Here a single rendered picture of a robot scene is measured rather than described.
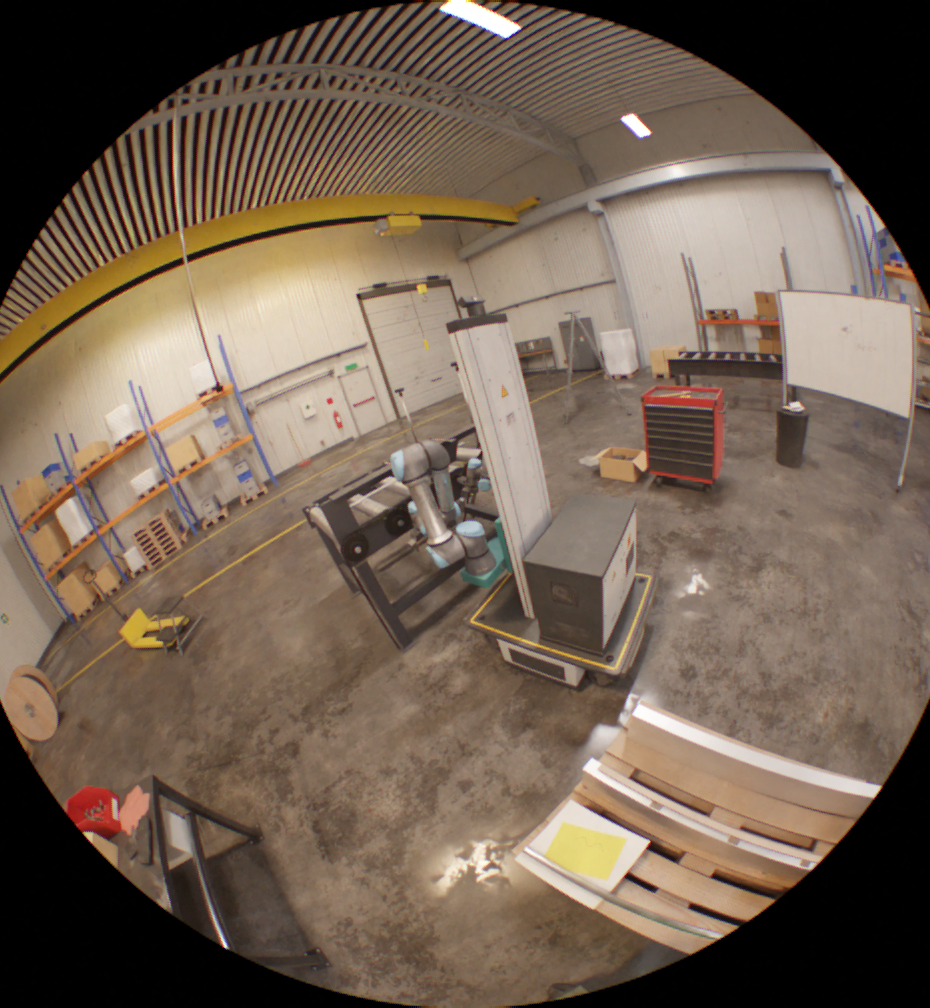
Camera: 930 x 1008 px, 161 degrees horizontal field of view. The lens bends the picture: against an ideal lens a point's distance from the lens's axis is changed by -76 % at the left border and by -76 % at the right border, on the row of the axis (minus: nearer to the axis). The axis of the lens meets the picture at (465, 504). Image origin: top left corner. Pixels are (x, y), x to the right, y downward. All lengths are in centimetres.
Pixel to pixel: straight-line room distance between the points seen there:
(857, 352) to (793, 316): 94
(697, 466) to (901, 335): 309
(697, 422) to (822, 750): 256
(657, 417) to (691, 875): 313
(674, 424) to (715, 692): 221
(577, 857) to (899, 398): 467
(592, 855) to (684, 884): 43
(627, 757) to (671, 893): 62
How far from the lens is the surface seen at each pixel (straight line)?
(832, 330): 477
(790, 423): 412
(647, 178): 1130
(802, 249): 1119
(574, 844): 117
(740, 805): 151
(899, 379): 469
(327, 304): 1192
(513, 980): 179
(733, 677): 204
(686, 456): 325
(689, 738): 126
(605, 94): 1148
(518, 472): 143
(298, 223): 862
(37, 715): 673
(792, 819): 160
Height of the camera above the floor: 167
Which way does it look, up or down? 26 degrees down
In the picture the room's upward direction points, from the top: 18 degrees counter-clockwise
